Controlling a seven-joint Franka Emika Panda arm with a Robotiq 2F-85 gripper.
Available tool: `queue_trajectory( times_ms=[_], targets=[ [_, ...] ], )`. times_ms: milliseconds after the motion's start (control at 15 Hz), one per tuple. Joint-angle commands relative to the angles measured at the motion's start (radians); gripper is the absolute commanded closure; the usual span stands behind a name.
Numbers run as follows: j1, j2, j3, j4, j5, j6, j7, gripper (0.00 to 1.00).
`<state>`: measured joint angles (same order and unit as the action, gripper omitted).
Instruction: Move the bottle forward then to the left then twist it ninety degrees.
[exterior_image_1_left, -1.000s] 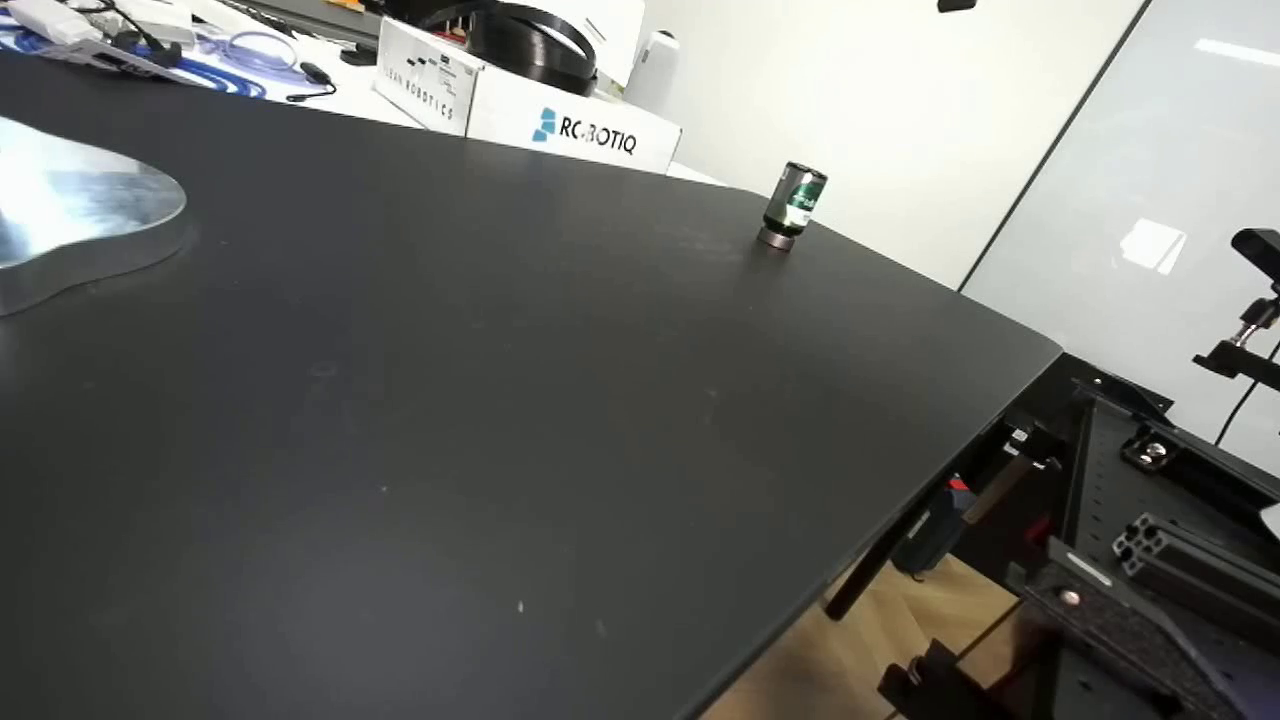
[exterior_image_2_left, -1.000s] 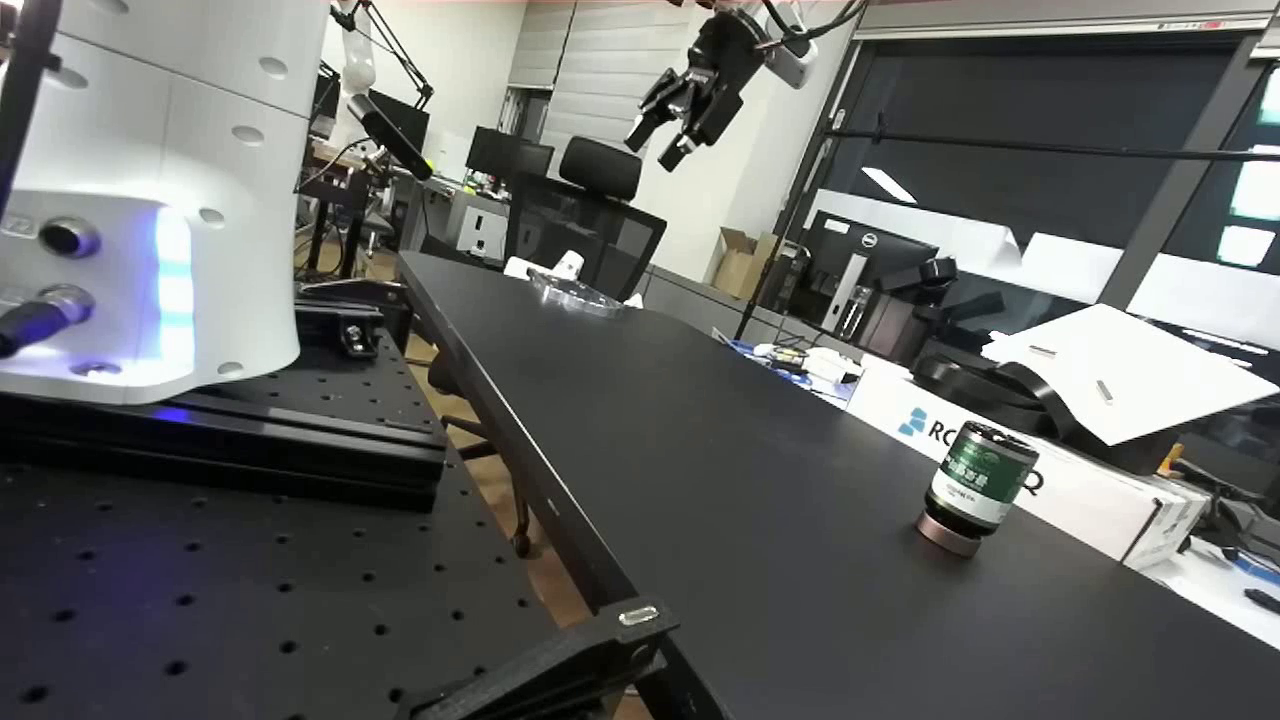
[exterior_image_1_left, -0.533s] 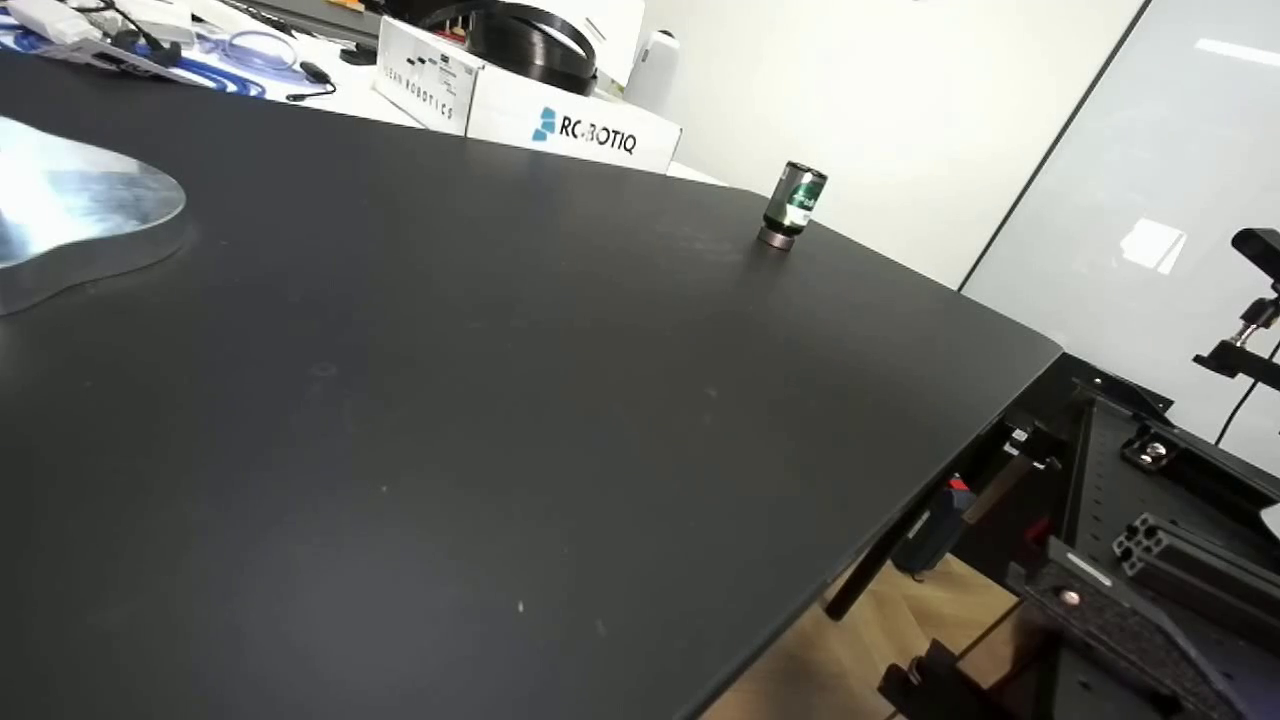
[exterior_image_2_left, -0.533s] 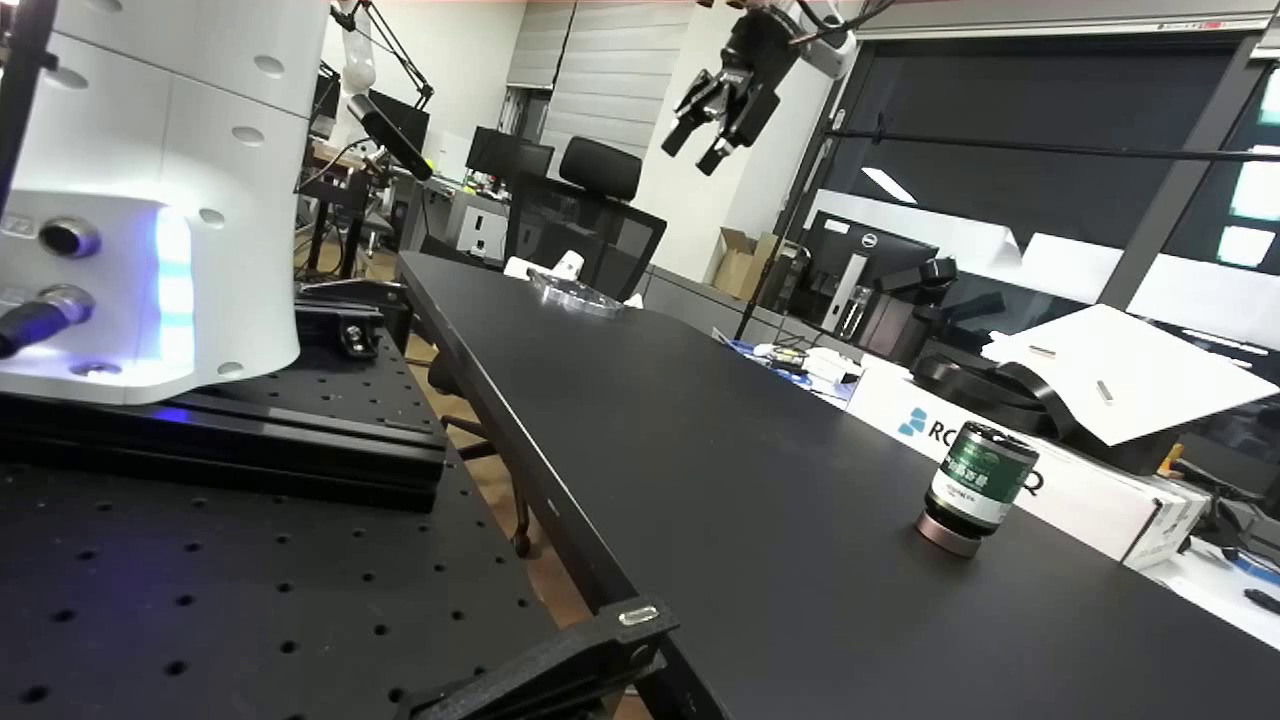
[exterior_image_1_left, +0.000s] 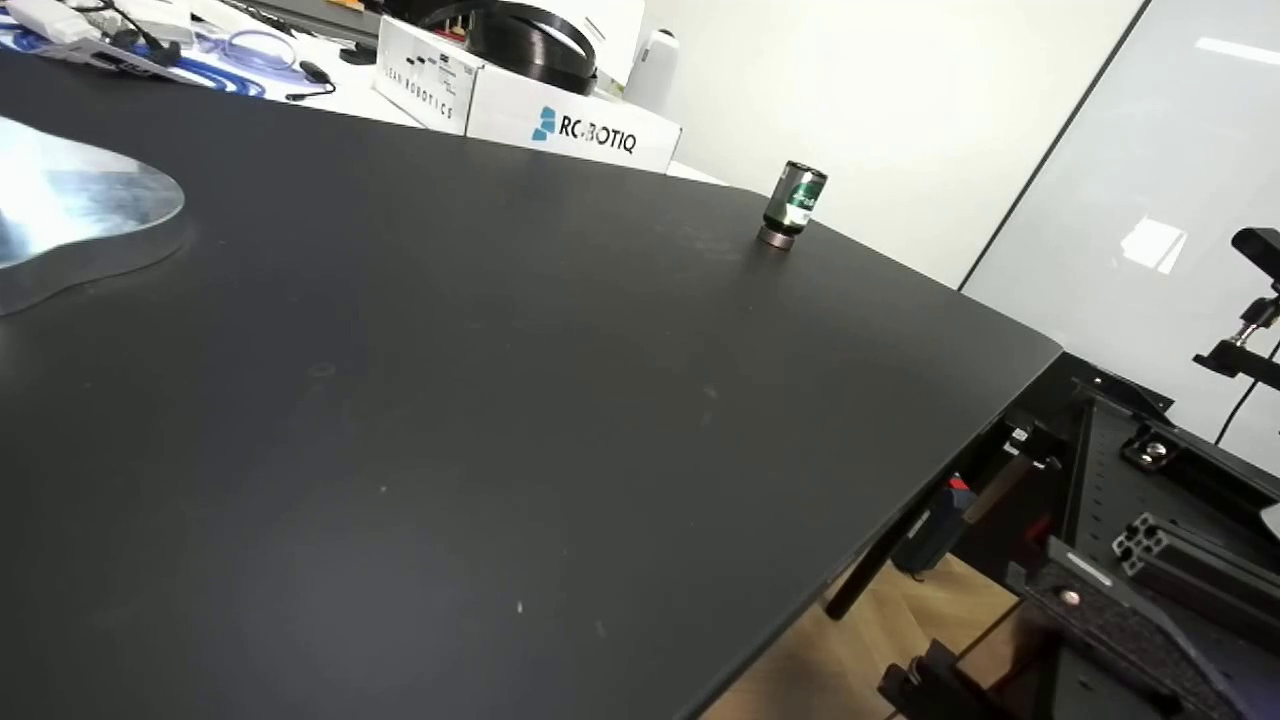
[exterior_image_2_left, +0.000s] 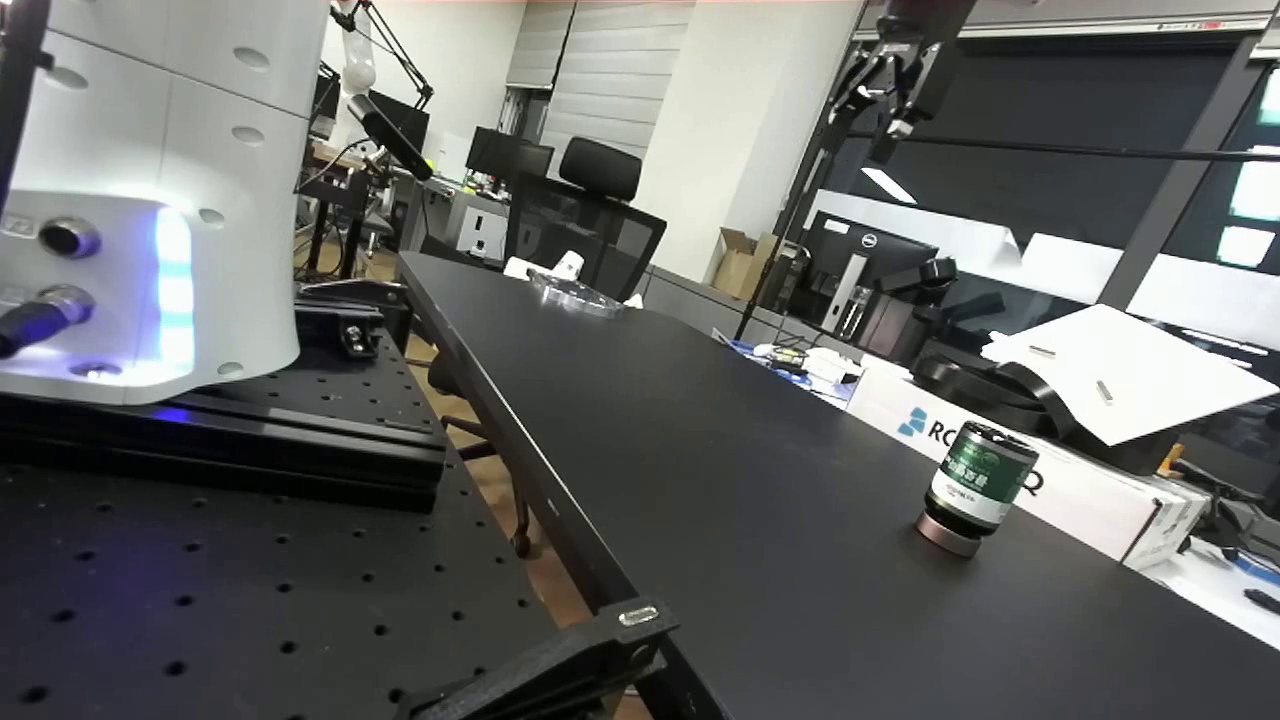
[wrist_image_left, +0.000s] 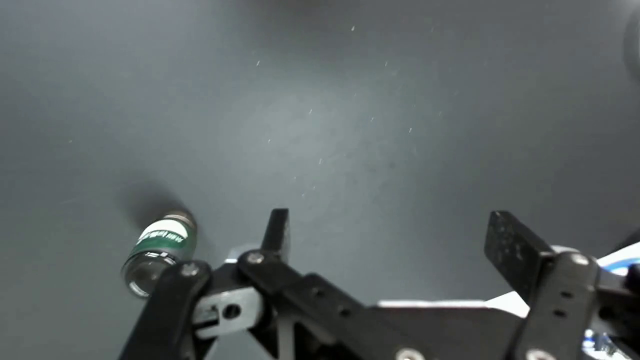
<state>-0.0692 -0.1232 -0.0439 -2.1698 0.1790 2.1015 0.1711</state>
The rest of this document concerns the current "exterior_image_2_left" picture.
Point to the dark green-labelled bottle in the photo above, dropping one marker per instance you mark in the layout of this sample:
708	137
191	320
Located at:
979	482

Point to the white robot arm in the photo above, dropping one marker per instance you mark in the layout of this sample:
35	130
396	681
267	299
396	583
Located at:
162	104

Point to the clear plastic bag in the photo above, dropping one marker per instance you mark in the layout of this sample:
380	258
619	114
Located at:
568	292

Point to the black office chair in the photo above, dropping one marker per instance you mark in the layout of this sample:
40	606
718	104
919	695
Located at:
592	232

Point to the brown cardboard box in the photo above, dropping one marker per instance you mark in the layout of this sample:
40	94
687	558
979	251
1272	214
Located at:
737	262

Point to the blue white plastic packets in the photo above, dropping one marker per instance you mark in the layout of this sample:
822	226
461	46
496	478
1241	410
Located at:
807	367

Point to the white desktop computer case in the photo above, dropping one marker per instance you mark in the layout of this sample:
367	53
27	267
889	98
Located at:
480	230

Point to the white window blind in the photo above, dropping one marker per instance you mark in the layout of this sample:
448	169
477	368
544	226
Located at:
614	74

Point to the small black box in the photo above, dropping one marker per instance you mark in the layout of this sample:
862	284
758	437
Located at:
341	331

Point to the black table clamp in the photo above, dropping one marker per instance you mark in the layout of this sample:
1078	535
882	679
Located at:
561	674

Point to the black bag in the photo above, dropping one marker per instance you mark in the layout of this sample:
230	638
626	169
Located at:
994	385

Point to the white Robotiq cardboard box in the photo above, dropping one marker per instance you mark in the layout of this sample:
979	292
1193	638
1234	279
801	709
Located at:
1080	507

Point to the large white paper sheet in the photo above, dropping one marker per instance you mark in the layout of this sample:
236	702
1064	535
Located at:
1126	368

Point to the black perforated breadboard table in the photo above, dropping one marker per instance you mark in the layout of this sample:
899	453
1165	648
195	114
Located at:
202	602

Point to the black camera stand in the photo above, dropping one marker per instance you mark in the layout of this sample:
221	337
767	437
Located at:
855	120

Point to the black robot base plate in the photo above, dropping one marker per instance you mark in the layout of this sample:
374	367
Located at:
282	437

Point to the black metal frame strut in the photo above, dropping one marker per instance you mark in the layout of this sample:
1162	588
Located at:
1175	187

